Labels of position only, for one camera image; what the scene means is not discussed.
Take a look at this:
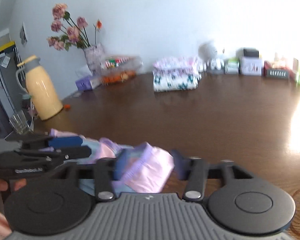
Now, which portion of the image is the pink purple-trimmed mesh garment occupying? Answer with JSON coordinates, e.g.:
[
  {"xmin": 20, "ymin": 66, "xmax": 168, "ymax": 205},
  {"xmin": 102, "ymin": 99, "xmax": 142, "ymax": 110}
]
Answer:
[{"xmin": 48, "ymin": 128, "xmax": 176, "ymax": 196}]

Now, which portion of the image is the stack of folded floral clothes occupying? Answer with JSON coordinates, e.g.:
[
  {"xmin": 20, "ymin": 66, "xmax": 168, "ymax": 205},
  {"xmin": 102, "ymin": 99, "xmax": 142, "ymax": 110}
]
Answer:
[{"xmin": 153, "ymin": 57, "xmax": 204, "ymax": 92}]

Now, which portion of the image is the clear drinking glass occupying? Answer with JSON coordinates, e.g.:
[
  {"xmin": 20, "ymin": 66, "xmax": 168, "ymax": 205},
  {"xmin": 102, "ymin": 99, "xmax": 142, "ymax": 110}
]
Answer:
[{"xmin": 9, "ymin": 110, "xmax": 33, "ymax": 135}]

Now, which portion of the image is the purple tissue pack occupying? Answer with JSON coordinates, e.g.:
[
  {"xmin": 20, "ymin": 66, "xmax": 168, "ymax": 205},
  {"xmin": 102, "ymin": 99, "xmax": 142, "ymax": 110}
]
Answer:
[{"xmin": 75, "ymin": 65, "xmax": 101, "ymax": 92}]

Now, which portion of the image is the yellow thermos jug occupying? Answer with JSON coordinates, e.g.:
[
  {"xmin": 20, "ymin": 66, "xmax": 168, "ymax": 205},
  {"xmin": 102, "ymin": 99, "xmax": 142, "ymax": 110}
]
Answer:
[{"xmin": 15, "ymin": 55, "xmax": 63, "ymax": 121}]

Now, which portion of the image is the plastic bag of oranges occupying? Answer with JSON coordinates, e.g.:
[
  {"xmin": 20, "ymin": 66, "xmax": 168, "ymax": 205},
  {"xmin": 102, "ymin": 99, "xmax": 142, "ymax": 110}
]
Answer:
[{"xmin": 101, "ymin": 56, "xmax": 143, "ymax": 85}]

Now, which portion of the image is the vase with pink roses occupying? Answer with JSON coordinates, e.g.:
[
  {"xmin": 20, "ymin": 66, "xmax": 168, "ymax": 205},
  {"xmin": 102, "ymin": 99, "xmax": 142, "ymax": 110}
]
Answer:
[{"xmin": 47, "ymin": 3, "xmax": 104, "ymax": 76}]

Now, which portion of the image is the white round speaker toy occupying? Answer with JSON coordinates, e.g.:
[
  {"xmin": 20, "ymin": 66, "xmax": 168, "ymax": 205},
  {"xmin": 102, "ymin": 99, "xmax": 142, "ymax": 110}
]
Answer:
[{"xmin": 198, "ymin": 41, "xmax": 225, "ymax": 74}]

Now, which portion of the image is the green white small box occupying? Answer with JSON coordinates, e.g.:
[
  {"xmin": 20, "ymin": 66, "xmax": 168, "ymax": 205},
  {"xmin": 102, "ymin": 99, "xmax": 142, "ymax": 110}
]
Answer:
[{"xmin": 224, "ymin": 57, "xmax": 239, "ymax": 75}]

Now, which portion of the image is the white floral tin box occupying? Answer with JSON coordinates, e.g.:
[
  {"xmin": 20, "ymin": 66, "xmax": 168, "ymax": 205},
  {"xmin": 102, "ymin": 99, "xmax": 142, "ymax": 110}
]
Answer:
[{"xmin": 239, "ymin": 57, "xmax": 263, "ymax": 76}]

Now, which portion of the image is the red grey labelled box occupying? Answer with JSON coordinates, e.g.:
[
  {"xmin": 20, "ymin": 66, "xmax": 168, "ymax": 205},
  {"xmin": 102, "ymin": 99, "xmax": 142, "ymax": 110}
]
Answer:
[{"xmin": 264, "ymin": 61, "xmax": 289, "ymax": 80}]

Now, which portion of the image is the green transparent bottle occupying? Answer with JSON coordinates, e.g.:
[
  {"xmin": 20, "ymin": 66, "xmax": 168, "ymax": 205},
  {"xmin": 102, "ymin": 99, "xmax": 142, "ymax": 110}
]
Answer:
[{"xmin": 292, "ymin": 58, "xmax": 300, "ymax": 85}]

